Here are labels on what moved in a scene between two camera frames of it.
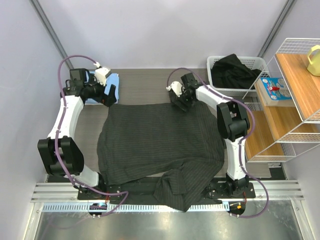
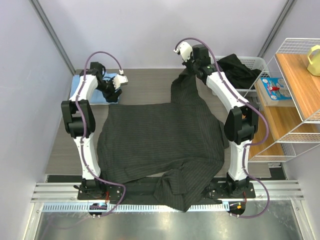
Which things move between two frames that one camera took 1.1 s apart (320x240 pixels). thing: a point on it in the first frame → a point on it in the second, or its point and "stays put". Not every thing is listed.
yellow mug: [314, 60] stays put
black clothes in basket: [229, 72] stays put
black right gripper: [178, 101] → [186, 64]
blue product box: [274, 92] stays put
